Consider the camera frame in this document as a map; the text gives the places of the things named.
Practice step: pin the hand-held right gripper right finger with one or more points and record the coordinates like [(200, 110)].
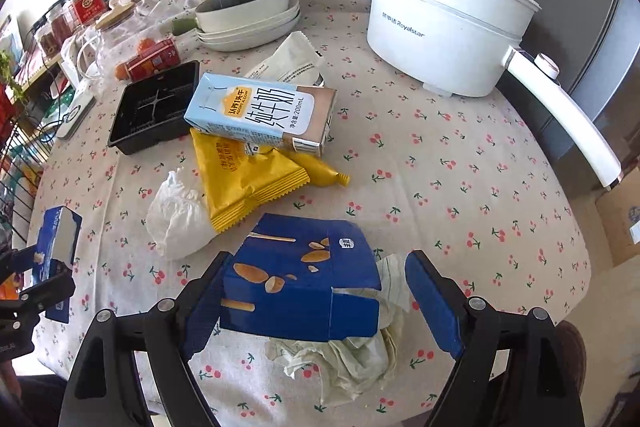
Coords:
[(432, 307)]

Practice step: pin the red tin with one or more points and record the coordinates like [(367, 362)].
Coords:
[(89, 7)]

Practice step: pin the glass spice jar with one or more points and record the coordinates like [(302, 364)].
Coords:
[(52, 32)]

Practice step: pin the small orange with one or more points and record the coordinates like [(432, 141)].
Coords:
[(122, 70), (145, 42)]

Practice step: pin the white baking dish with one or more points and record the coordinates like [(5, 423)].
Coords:
[(250, 19)]

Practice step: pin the yellow snack packet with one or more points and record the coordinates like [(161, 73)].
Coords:
[(240, 187)]

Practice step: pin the white square scale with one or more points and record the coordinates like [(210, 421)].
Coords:
[(75, 112)]

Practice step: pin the cherry print tablecloth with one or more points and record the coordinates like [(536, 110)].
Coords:
[(450, 157)]

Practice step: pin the small blue drink carton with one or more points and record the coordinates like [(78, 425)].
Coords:
[(57, 237)]

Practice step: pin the crumpled white tissue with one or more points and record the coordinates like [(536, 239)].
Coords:
[(360, 367)]

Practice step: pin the glass jar with wooden lid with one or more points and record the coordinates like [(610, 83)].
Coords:
[(90, 57)]

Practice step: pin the red drink can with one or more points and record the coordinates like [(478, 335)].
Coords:
[(155, 57)]

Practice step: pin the white electric cooking pot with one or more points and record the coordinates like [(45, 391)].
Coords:
[(440, 37)]

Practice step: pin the light blue milk carton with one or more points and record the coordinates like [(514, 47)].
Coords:
[(250, 112)]

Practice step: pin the small yellow sachet tube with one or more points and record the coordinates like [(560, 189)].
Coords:
[(320, 169)]

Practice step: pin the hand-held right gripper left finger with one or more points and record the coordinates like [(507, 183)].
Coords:
[(200, 312)]

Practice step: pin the white plate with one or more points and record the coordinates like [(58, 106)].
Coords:
[(270, 43), (285, 24)]

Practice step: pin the black plastic tray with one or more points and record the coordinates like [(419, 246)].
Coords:
[(150, 107)]

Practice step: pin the crumpled white plastic bag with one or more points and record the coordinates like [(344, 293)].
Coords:
[(175, 217)]

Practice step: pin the white empty wrapper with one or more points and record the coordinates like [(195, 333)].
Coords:
[(290, 57)]

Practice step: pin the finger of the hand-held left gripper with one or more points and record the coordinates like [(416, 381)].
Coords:
[(47, 289), (17, 259)]

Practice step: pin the blue snack box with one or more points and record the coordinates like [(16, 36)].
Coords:
[(300, 297)]

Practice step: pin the brown trash bin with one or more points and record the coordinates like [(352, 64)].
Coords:
[(570, 347)]

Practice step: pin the cardboard box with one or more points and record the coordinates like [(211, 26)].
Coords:
[(620, 227)]

